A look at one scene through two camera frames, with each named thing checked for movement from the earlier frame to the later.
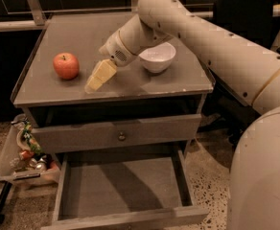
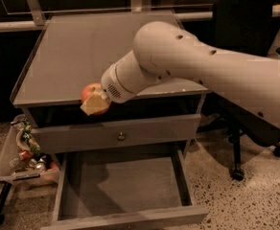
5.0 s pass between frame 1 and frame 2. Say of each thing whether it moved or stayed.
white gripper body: moved
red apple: moved
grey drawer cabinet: stayed
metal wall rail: stayed
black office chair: stayed
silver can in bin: stayed
